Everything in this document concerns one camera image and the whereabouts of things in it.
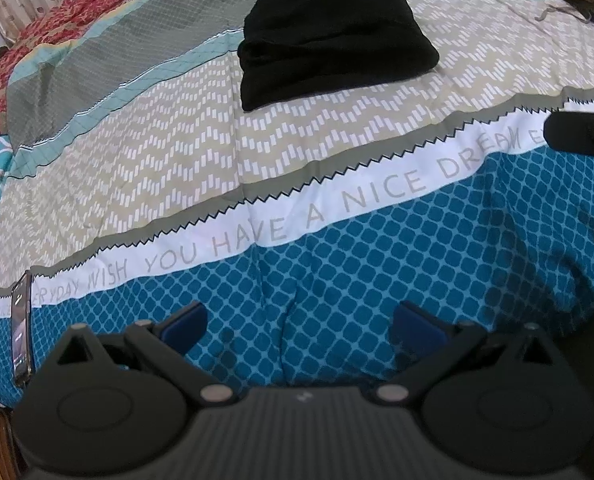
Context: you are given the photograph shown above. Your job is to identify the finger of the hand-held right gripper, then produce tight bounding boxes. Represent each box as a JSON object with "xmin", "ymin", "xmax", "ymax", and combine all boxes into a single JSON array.
[{"xmin": 547, "ymin": 109, "xmax": 594, "ymax": 181}]

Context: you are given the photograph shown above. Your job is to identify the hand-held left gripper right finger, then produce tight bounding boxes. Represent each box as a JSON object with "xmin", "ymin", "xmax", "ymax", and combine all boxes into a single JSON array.
[{"xmin": 372, "ymin": 301, "xmax": 554, "ymax": 407}]

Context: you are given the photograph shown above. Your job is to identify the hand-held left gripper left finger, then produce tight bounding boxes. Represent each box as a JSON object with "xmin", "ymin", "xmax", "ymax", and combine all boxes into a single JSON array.
[{"xmin": 53, "ymin": 301, "xmax": 236, "ymax": 407}]

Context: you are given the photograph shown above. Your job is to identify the black pants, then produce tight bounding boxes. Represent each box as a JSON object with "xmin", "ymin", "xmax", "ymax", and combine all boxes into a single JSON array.
[{"xmin": 237, "ymin": 0, "xmax": 440, "ymax": 113}]

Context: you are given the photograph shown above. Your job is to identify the black smartphone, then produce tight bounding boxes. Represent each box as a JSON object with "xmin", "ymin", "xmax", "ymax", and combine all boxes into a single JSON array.
[{"xmin": 9, "ymin": 270, "xmax": 36, "ymax": 389}]

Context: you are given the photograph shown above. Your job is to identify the patterned teal beige bedsheet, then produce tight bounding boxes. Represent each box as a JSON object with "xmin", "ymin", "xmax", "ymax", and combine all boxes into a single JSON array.
[{"xmin": 0, "ymin": 0, "xmax": 594, "ymax": 408}]

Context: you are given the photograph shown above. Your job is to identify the red floral quilt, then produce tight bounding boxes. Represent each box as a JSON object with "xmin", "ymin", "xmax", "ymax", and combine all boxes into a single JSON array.
[{"xmin": 0, "ymin": 0, "xmax": 179, "ymax": 152}]

